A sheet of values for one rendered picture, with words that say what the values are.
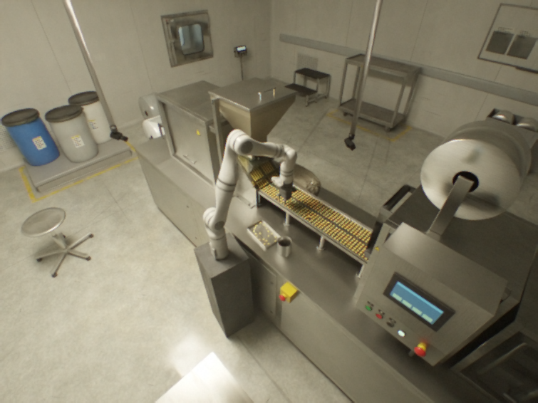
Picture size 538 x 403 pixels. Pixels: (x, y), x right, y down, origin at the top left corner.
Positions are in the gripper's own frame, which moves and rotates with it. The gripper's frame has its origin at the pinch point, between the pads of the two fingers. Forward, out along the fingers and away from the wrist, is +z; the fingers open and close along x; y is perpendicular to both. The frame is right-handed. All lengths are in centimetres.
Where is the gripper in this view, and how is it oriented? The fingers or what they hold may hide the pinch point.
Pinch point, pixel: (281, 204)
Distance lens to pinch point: 164.7
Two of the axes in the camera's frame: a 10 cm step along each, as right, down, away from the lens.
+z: 0.0, 7.4, 6.7
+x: -5.5, -5.6, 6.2
